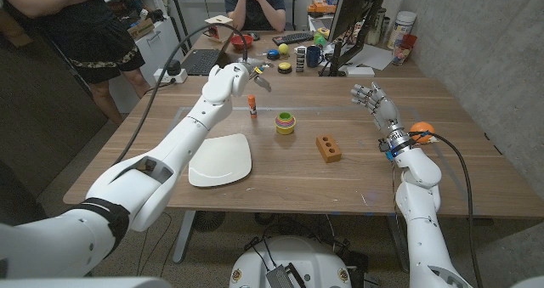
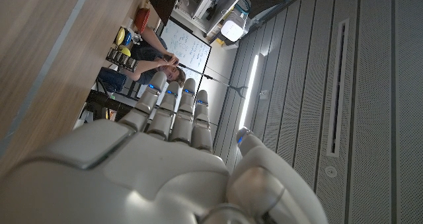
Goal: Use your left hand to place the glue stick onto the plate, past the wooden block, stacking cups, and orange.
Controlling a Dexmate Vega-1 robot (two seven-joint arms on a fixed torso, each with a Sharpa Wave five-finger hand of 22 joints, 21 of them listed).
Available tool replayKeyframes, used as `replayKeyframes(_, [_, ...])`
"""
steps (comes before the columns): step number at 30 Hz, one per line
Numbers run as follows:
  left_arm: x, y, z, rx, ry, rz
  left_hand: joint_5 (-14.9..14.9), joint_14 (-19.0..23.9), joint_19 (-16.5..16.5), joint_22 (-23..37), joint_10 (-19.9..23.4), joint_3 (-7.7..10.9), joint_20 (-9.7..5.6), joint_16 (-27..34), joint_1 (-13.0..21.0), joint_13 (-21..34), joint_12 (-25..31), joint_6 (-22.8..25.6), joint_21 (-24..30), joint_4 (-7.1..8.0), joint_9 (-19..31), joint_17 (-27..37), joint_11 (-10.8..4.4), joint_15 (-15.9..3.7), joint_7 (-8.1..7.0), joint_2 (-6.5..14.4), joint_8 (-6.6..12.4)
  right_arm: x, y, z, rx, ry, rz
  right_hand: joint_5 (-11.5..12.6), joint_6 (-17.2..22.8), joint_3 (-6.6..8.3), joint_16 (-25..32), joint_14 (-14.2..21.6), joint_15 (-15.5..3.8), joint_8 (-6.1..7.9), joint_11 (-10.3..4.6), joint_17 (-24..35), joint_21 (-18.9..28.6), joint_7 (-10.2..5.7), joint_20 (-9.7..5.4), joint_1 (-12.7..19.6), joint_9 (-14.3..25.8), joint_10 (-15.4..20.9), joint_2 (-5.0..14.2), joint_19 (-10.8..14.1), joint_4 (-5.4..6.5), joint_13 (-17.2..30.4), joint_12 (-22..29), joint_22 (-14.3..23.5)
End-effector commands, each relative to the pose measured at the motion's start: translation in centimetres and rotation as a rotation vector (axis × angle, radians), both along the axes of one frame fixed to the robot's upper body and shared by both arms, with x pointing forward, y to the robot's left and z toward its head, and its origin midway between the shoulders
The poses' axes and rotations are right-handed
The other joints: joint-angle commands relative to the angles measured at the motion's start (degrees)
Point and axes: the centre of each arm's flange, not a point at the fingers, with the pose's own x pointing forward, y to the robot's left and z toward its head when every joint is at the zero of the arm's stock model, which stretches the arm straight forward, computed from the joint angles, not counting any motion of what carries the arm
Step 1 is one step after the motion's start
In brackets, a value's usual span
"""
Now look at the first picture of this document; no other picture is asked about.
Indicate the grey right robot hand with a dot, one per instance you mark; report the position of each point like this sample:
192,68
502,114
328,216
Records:
384,111

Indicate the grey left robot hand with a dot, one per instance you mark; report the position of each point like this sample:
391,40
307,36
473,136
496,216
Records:
257,69

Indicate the orange glue stick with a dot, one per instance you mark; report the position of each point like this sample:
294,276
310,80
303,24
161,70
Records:
252,105

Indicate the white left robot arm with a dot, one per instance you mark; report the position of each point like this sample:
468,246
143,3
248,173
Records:
178,139

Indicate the rainbow stacking cups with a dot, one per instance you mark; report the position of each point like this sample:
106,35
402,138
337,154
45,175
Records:
285,124

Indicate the wooden block with holes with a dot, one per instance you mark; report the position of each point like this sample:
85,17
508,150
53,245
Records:
328,150

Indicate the white plate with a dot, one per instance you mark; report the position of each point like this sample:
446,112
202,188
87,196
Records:
225,160

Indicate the blue round disc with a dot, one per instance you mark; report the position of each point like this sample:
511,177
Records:
273,54

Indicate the yellow and black disc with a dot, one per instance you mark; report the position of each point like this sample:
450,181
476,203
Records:
285,67

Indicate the red bowl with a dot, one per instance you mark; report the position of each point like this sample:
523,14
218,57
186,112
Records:
239,41

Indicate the yellow ball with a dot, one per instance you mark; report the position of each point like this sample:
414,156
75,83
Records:
283,49

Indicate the orange fruit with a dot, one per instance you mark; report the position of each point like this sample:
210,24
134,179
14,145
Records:
425,127

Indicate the black stacked tower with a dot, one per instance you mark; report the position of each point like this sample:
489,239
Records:
301,59

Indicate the white flat box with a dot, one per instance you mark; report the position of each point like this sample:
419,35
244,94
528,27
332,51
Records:
360,71

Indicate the black keyboard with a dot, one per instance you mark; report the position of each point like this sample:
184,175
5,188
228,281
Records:
293,38

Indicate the wooden box with red face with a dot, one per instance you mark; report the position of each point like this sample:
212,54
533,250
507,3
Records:
219,29

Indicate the white paper sheets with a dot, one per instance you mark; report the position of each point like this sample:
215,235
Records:
376,56

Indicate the seated person in grey shirt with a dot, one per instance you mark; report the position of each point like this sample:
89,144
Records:
259,12

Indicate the black laptop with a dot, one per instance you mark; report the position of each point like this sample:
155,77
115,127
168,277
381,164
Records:
200,63

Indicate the dark blue mug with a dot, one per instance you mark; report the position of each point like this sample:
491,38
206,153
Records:
313,56

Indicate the red snack cup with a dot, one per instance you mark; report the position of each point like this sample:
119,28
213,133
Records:
404,50

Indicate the green ball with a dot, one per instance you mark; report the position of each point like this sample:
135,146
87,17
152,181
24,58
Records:
320,40

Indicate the black power adapter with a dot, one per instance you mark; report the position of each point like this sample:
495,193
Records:
175,69

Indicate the white canister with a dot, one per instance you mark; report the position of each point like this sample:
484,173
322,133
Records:
401,26

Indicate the orange boxes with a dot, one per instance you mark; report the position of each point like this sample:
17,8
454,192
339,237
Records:
323,5

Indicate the white power strip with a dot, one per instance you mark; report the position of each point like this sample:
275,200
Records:
159,77

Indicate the white shelf cabinet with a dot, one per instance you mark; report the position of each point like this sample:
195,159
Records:
163,33

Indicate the black computer monitor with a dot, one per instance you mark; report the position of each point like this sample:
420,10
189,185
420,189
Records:
353,3

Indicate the cardboard box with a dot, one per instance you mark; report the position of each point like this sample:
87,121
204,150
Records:
141,29

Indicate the black round fan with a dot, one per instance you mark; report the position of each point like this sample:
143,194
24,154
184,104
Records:
208,221

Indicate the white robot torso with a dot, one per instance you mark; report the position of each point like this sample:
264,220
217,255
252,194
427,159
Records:
293,254

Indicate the standing person in black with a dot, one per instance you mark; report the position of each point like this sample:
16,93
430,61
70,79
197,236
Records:
85,24

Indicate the grey table leg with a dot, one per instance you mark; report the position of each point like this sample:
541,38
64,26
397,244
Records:
185,237

